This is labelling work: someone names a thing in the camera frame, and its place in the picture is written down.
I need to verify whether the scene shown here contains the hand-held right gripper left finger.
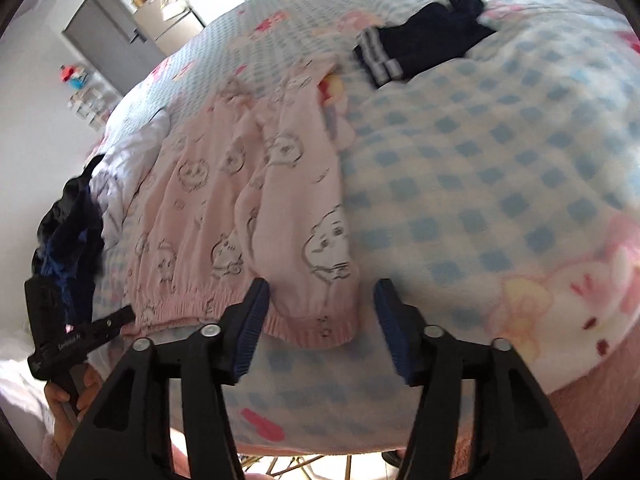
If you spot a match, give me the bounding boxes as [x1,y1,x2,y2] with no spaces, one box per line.
[56,277,272,480]

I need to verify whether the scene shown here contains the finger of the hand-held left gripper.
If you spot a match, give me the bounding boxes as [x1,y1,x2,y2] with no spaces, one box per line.
[75,306,136,348]

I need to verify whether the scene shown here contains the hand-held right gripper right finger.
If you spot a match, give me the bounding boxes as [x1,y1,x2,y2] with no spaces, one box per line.
[372,278,583,480]

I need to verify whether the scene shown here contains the pink printed pajama pants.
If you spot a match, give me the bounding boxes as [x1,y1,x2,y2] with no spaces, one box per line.
[122,55,362,350]

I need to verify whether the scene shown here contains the person's left forearm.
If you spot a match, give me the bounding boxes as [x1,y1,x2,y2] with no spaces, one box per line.
[41,425,76,478]

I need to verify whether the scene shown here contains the person's left hand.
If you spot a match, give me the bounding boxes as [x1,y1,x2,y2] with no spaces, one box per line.
[44,366,104,455]

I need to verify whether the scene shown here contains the dark blue garment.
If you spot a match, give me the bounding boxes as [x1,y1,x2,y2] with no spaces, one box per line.
[31,200,106,326]

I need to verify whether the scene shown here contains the black garment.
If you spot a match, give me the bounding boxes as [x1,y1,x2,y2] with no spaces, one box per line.
[36,155,103,246]

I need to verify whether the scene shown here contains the gold metal rack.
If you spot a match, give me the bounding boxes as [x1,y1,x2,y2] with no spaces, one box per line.
[240,452,403,480]

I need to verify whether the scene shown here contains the blue checked printed blanket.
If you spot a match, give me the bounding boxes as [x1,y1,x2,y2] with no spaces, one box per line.
[87,0,640,453]

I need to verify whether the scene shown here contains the pink bed sheet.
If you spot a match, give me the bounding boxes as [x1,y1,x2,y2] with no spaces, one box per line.
[165,355,637,480]

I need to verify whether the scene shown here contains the white small shelf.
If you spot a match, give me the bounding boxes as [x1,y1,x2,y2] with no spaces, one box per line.
[67,82,119,131]

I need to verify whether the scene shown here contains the red and blue toy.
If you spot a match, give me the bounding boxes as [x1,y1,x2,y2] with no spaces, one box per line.
[60,64,92,89]

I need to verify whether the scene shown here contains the grey door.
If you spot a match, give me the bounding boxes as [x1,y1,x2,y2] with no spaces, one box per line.
[62,0,166,96]

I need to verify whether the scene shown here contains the navy garment with white stripes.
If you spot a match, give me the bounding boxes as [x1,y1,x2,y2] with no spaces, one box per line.
[352,0,498,87]

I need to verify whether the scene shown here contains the silver refrigerator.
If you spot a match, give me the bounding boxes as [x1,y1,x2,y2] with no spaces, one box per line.
[132,0,206,58]

